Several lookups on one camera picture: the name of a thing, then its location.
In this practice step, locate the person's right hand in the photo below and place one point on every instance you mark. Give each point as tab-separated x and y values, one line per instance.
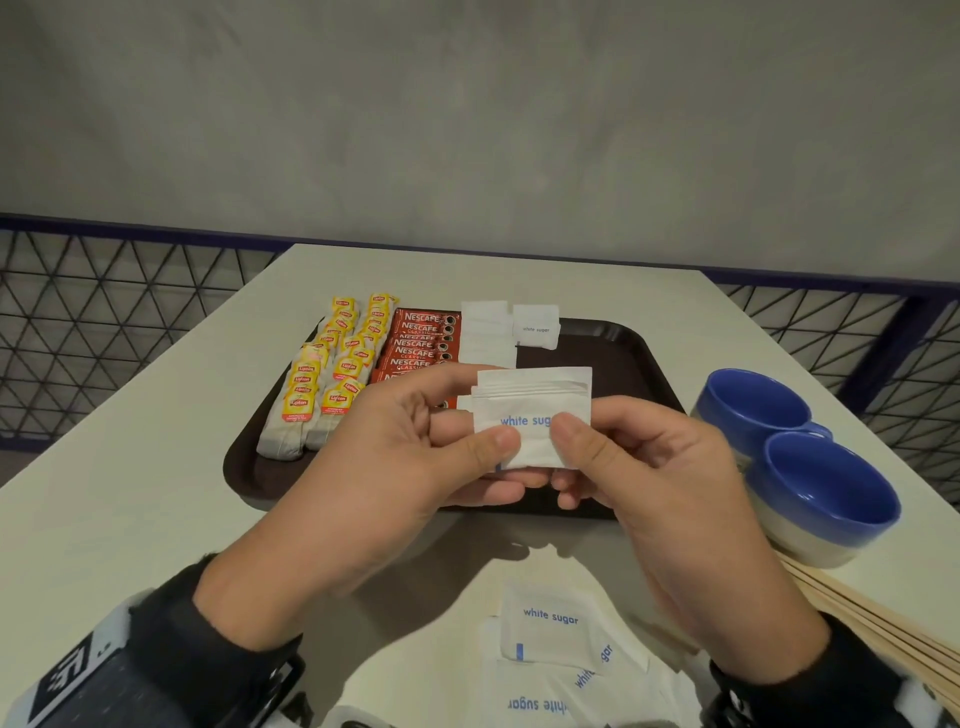
690	525

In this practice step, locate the person's left hand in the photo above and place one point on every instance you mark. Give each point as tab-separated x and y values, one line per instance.
360	510

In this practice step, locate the white sugar sachets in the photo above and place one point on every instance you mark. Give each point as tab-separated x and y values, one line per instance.
547	630

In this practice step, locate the brown plastic tray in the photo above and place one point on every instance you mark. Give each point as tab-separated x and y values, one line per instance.
622	360

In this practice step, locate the row of red Nescafe sachets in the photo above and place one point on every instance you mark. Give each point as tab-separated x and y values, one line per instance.
420	337

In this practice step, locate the row of white sugar packets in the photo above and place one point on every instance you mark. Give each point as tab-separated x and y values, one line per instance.
487	337

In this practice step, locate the bundle of wooden stir sticks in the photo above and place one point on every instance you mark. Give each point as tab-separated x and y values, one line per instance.
885	630

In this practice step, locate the blue cup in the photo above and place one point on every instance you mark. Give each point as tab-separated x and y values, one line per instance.
817	487
742	405

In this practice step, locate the white box with marker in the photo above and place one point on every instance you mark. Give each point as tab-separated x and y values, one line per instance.
345	720

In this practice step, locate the black right wrist band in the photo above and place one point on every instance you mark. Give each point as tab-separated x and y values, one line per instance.
840	690

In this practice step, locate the black wrist band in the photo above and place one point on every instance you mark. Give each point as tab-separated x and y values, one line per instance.
840	690
187	667

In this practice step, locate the black left wrist band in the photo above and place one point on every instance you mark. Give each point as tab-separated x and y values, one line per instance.
187	667

